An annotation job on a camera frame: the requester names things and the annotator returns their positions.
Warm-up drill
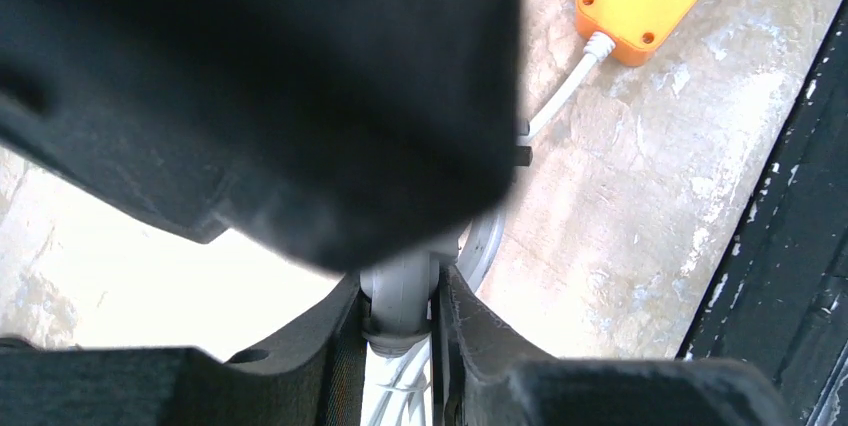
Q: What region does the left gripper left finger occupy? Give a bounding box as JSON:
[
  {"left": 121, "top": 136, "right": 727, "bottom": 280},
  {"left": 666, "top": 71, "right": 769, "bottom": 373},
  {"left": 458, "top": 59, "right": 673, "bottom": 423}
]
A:
[{"left": 1, "top": 277, "right": 365, "bottom": 425}]

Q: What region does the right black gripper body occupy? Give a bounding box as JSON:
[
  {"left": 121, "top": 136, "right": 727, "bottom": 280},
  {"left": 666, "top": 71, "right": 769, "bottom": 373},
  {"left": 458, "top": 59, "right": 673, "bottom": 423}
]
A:
[{"left": 1, "top": 0, "right": 521, "bottom": 272}]

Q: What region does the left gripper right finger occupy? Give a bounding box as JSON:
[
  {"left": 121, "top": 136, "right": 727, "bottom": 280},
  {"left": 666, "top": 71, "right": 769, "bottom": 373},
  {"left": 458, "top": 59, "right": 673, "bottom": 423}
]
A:
[{"left": 432, "top": 266, "right": 793, "bottom": 425}]

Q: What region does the white power cable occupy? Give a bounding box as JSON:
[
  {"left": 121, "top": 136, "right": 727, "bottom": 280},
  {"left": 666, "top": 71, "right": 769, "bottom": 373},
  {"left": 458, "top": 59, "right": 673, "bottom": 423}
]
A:
[{"left": 360, "top": 30, "right": 617, "bottom": 426}]

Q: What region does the white cube socket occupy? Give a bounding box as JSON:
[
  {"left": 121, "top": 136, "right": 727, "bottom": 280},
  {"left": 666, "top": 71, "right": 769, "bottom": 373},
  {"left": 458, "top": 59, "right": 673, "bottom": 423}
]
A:
[{"left": 358, "top": 207, "right": 508, "bottom": 358}]

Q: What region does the black base beam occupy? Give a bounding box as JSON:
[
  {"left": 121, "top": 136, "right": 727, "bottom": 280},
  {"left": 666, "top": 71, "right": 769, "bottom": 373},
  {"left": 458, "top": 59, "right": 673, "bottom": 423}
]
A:
[{"left": 678, "top": 6, "right": 847, "bottom": 425}]

